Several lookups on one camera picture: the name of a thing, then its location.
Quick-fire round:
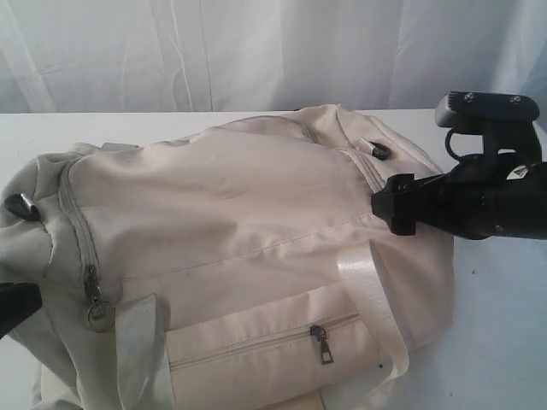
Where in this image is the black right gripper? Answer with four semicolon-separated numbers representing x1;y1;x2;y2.
371;154;546;240

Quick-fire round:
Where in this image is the cream duffel bag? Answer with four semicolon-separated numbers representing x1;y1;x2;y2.
1;105;454;409

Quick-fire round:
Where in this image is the white backdrop curtain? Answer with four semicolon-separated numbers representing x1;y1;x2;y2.
1;1;546;113

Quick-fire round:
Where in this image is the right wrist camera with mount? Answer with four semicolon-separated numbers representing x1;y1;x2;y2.
435;91;542;164

